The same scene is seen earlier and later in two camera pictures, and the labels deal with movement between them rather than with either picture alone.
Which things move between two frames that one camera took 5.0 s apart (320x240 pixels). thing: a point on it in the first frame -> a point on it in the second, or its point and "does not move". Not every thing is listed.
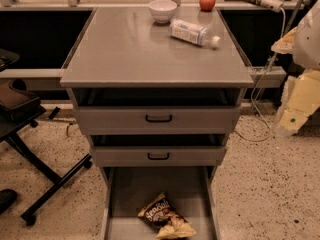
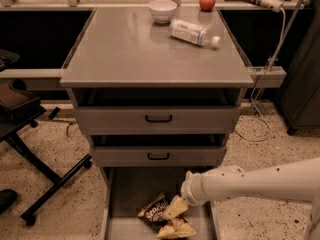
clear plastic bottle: x=193 y=33 does not move
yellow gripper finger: x=285 y=44 -> x=177 y=207
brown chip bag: x=165 y=221 does not move
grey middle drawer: x=158 y=150 does not move
